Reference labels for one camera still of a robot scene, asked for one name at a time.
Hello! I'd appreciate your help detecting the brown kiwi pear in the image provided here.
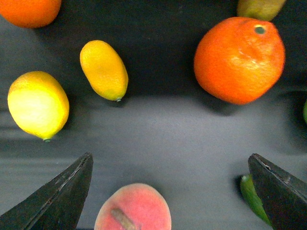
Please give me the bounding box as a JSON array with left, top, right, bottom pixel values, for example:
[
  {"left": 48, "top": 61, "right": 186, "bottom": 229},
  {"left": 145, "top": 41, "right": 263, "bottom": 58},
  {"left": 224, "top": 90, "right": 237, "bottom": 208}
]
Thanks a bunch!
[{"left": 236, "top": 0, "right": 286, "bottom": 21}]

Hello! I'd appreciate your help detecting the pink peach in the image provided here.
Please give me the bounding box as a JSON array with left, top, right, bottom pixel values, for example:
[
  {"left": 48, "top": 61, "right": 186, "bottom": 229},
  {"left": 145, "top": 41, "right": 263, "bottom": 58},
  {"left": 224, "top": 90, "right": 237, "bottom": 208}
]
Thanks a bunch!
[{"left": 94, "top": 183, "right": 172, "bottom": 230}]

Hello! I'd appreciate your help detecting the large orange tangerine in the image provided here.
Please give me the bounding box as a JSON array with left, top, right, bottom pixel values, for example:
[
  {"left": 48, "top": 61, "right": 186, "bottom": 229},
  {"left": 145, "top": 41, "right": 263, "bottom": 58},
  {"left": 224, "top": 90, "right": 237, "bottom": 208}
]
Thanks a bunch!
[{"left": 194, "top": 17, "right": 285, "bottom": 105}]

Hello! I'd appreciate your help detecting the green chili pepper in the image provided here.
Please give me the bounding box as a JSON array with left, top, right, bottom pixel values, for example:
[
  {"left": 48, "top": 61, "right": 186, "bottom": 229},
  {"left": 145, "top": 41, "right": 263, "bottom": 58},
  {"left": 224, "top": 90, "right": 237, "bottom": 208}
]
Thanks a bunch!
[{"left": 239, "top": 174, "right": 272, "bottom": 226}]

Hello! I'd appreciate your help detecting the orange top left corner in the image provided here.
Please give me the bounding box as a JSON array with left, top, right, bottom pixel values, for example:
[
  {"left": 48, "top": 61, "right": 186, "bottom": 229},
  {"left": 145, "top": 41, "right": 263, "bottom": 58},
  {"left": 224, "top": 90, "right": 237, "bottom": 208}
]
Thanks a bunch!
[{"left": 0, "top": 0, "right": 62, "bottom": 28}]

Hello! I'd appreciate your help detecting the green apple near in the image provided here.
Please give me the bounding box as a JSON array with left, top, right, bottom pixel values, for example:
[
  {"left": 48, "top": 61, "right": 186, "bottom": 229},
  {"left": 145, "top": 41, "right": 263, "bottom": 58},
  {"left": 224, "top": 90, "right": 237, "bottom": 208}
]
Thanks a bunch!
[{"left": 303, "top": 101, "right": 307, "bottom": 124}]

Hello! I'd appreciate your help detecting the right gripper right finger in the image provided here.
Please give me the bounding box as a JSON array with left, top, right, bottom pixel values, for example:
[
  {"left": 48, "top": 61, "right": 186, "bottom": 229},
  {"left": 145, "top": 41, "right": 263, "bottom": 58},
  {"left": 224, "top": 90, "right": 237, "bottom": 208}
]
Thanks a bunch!
[{"left": 248, "top": 154, "right": 307, "bottom": 230}]

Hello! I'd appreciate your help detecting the yellow lemon small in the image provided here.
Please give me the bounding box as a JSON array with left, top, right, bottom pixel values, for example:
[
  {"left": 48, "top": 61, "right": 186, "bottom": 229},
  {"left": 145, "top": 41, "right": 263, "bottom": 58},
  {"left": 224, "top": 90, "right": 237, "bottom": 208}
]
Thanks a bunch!
[{"left": 80, "top": 40, "right": 129, "bottom": 102}]

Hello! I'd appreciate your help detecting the yellow lemon large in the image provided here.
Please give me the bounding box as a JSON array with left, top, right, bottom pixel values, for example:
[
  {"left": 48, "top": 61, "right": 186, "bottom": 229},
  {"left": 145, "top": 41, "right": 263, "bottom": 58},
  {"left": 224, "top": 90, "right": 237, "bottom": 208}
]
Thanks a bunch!
[{"left": 7, "top": 71, "right": 70, "bottom": 142}]

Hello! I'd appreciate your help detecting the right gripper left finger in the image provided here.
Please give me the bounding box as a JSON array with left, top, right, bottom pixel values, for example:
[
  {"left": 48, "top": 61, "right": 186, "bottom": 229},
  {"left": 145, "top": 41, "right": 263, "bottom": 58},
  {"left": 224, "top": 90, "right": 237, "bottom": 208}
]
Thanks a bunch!
[{"left": 0, "top": 153, "right": 93, "bottom": 230}]

